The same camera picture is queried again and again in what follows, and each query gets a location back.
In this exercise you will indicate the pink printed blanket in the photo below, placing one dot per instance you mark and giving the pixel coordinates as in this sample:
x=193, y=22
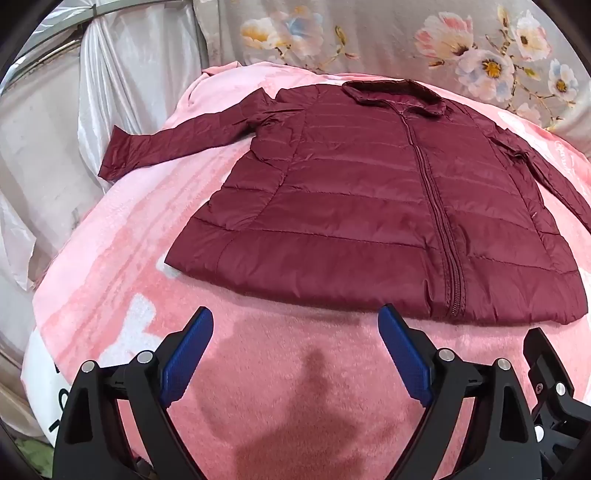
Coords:
x=115, y=258

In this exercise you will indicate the maroon puffer jacket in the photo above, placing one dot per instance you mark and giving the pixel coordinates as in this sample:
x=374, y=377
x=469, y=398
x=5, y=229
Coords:
x=346, y=207

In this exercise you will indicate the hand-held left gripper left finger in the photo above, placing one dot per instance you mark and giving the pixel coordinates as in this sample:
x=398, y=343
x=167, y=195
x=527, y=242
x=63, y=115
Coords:
x=187, y=360

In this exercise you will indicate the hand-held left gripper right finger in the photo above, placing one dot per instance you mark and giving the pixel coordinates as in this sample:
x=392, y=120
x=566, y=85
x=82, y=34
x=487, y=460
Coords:
x=406, y=360

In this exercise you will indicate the white satin curtain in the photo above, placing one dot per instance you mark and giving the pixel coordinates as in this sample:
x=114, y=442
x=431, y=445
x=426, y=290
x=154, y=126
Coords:
x=129, y=78

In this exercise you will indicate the grey metal hoop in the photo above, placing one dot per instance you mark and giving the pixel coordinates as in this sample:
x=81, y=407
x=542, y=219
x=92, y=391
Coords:
x=120, y=5

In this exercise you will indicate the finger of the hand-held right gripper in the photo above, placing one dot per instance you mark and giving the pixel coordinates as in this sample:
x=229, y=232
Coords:
x=561, y=436
x=547, y=360

